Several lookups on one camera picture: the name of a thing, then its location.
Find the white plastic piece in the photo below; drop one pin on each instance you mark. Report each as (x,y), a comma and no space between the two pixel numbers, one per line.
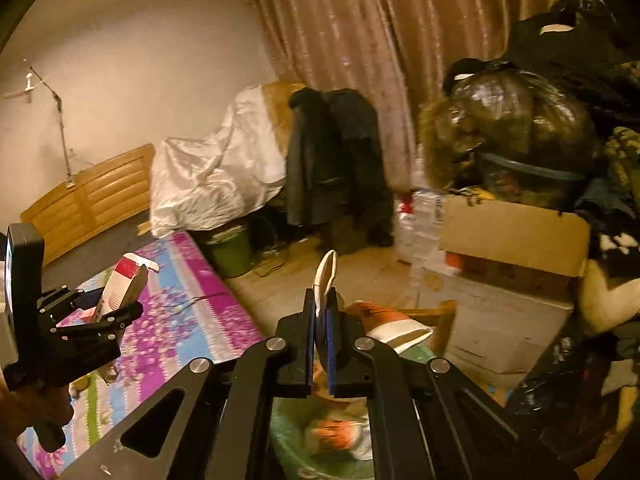
(326,272)

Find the white printer box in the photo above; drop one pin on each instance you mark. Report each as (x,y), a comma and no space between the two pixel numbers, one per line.
(490,320)

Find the shiny black plastic bag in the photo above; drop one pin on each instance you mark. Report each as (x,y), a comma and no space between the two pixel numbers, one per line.
(565,395)

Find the black white patterned cloth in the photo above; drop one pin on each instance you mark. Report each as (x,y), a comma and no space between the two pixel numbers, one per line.
(617,250)

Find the plastic wrapped bottle pack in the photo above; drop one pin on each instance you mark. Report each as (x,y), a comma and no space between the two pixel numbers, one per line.
(420,220)

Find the white ceiling fan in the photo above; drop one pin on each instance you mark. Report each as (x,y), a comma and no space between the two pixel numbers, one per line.
(28,85)

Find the pink patterned curtain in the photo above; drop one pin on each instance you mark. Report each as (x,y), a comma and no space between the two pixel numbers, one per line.
(375,35)

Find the black jacket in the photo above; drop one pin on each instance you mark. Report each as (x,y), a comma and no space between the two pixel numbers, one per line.
(365,170)

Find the clear bag of fur clothing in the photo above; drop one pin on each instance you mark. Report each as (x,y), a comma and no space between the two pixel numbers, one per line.
(525,120)

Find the metal pole stand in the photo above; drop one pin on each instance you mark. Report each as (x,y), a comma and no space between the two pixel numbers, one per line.
(62,125)

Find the person's left hand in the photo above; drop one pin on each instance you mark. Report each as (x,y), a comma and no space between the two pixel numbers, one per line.
(45,407)

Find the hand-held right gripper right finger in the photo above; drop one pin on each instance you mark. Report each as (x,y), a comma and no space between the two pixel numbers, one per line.
(331,345)

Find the floral striped bedsheet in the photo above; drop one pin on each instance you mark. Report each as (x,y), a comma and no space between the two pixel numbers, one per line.
(190,300)

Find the tan cloth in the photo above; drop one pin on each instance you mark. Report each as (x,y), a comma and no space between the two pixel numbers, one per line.
(277,105)

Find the cream cushion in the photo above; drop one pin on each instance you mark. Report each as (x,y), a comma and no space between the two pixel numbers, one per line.
(605,300)

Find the camouflage clothing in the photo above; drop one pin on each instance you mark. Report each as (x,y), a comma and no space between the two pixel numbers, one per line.
(622,165)

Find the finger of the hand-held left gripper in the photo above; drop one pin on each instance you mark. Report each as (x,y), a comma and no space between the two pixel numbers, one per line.
(115,317)
(65,298)

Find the dark grey mattress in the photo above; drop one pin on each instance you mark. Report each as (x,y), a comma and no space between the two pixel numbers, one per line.
(100,245)

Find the bin with green liner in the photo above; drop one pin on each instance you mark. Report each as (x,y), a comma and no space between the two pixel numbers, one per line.
(295,440)

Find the blue plastic basin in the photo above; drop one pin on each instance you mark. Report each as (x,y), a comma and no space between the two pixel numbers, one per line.
(530,172)

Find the open brown cardboard box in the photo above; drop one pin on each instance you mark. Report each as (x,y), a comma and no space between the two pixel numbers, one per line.
(510,232)

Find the pink white box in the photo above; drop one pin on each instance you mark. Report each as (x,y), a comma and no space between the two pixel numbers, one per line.
(122,285)

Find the green plastic bucket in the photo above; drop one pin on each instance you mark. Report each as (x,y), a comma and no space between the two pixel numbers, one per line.
(232,255)

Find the large white satin cover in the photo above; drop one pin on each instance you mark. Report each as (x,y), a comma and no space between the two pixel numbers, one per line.
(215,170)

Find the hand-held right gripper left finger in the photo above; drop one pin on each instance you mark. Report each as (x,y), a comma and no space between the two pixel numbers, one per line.
(311,340)

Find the wooden headboard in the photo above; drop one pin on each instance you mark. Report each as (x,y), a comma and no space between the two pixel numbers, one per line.
(100,195)

